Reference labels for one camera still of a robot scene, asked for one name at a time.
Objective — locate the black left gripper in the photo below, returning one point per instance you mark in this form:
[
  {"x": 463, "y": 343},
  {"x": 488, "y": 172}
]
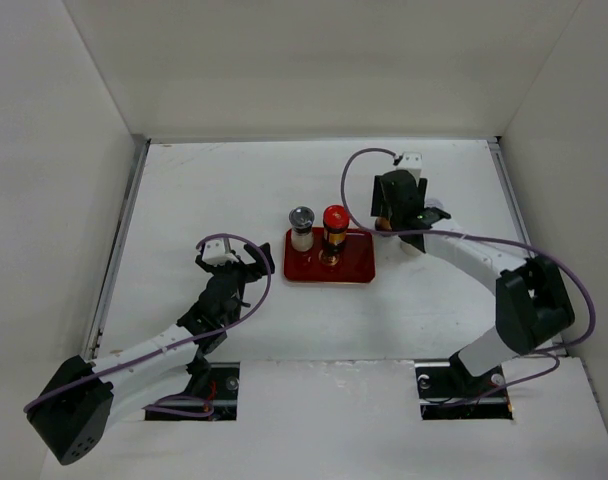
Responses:
[{"x": 250, "y": 278}]

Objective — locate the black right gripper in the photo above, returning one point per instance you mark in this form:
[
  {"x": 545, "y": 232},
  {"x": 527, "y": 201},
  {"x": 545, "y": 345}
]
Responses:
[{"x": 378, "y": 201}]

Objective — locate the short red-lid chili jar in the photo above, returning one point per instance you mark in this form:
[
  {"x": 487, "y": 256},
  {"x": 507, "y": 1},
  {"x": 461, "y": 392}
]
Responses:
[{"x": 335, "y": 226}]

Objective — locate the glass salt grinder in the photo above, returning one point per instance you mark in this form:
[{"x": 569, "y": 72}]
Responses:
[{"x": 301, "y": 220}]

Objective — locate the white-lid jar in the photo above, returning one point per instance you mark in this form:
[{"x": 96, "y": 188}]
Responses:
[{"x": 433, "y": 202}]

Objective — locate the tall red-lid sauce jar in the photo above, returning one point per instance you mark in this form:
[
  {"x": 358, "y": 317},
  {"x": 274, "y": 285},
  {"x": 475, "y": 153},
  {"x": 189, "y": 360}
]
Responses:
[{"x": 382, "y": 225}]

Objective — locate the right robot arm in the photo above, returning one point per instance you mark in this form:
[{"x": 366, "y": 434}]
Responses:
[{"x": 531, "y": 301}]

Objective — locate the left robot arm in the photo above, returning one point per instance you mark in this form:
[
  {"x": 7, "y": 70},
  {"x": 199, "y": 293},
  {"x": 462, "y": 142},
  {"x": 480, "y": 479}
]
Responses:
[{"x": 84, "y": 398}]

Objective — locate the red lacquer tray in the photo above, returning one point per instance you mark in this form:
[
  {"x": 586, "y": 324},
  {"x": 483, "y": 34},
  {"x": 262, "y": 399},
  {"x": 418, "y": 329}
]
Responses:
[{"x": 355, "y": 264}]

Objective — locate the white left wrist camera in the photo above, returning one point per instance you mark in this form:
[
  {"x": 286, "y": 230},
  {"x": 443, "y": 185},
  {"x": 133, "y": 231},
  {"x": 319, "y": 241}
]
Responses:
[{"x": 217, "y": 252}]

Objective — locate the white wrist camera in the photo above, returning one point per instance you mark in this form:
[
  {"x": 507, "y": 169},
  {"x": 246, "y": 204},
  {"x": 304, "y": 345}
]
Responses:
[
  {"x": 217, "y": 252},
  {"x": 409, "y": 161}
]

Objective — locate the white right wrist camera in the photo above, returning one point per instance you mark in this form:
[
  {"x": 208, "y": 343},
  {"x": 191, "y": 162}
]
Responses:
[{"x": 409, "y": 161}]

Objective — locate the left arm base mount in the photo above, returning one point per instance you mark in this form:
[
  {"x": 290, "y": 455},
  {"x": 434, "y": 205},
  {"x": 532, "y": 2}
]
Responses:
[{"x": 211, "y": 395}]

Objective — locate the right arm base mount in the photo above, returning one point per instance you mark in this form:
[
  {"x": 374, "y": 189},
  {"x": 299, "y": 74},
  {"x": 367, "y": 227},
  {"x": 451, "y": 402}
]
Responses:
[{"x": 446, "y": 392}]

